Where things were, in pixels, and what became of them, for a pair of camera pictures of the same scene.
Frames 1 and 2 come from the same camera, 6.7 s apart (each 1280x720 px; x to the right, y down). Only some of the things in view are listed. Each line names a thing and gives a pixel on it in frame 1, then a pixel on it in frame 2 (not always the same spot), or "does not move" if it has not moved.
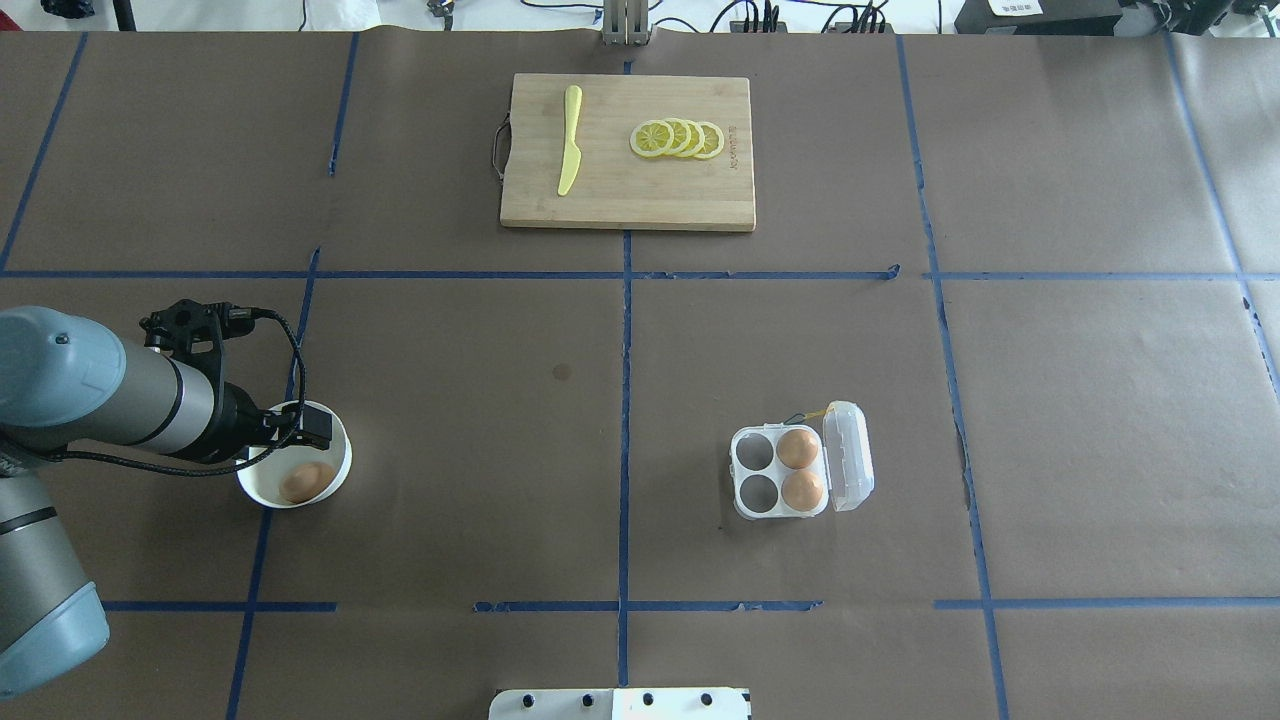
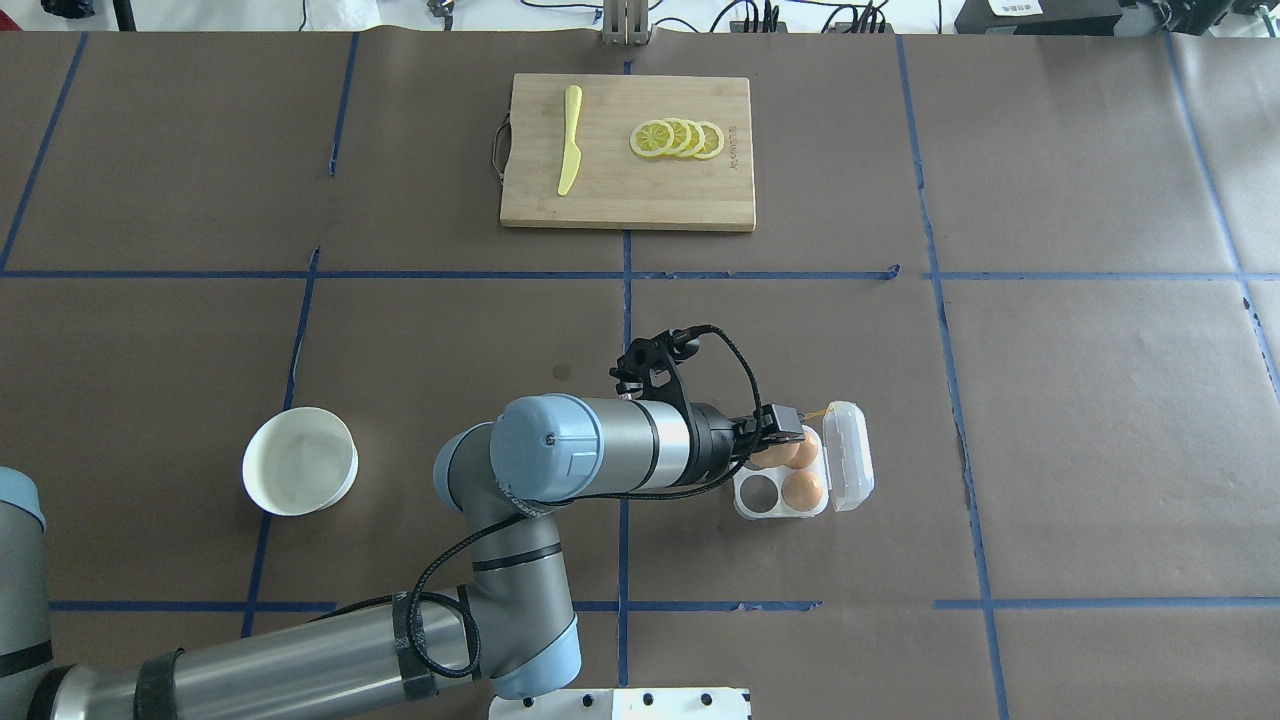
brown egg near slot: (802, 490) does not move
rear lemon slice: (713, 141) does not move
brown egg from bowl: (307, 481) -> (774, 455)
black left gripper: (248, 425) -> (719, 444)
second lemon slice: (682, 136) does not move
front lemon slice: (652, 138) does not move
